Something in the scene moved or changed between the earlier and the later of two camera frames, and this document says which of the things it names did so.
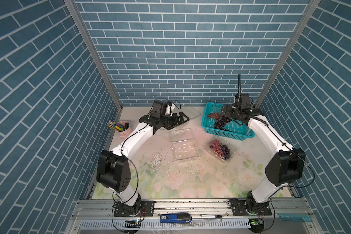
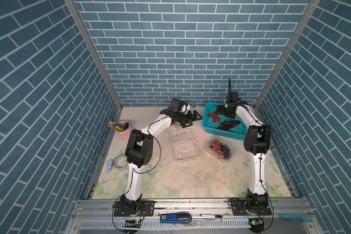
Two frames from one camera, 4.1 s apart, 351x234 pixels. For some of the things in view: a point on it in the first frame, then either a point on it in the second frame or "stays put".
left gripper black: [174, 123] → [188, 120]
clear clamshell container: [220, 148] stays put
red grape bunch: [216, 146] stays put
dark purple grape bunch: [225, 151] stays put
